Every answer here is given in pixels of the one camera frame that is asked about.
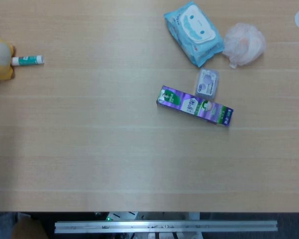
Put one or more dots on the white pink mesh bath sponge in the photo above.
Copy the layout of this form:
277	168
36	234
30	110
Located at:
244	43

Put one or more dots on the green white tube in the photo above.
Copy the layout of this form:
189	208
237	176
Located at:
27	60

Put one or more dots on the yellow plush toy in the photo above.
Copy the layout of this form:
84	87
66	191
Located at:
0	58

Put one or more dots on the small clear floss case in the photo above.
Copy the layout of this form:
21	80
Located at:
206	84

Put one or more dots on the blue wet wipes pack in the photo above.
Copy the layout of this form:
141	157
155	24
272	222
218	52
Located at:
193	32

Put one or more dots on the purple toothpaste box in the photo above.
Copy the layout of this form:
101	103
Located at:
194	105

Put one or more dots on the aluminium frame rail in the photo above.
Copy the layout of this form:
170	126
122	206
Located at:
164	226

